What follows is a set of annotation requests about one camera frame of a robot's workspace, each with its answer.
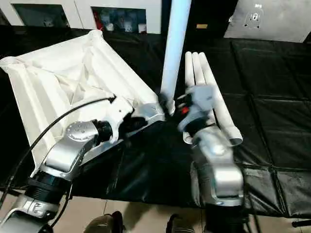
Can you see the red box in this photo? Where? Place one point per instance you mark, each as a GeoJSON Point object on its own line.
{"type": "Point", "coordinates": [98, 20]}

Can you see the dark left robot foot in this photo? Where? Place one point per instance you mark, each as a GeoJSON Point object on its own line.
{"type": "Point", "coordinates": [104, 223]}

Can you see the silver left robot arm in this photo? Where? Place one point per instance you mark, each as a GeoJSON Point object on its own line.
{"type": "Point", "coordinates": [65, 155]}

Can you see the white plastic table top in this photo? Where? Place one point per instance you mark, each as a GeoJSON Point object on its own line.
{"type": "Point", "coordinates": [48, 72]}

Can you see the white glass-door cabinet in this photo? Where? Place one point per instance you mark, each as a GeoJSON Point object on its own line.
{"type": "Point", "coordinates": [77, 12]}

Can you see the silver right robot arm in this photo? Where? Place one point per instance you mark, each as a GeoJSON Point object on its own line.
{"type": "Point", "coordinates": [218, 174]}

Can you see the grey printed cushion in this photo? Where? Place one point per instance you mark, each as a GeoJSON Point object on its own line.
{"type": "Point", "coordinates": [267, 19]}

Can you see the black work mat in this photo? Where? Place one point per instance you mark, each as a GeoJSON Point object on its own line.
{"type": "Point", "coordinates": [267, 97]}

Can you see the small yellow label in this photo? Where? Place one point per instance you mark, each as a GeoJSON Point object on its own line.
{"type": "Point", "coordinates": [202, 25]}

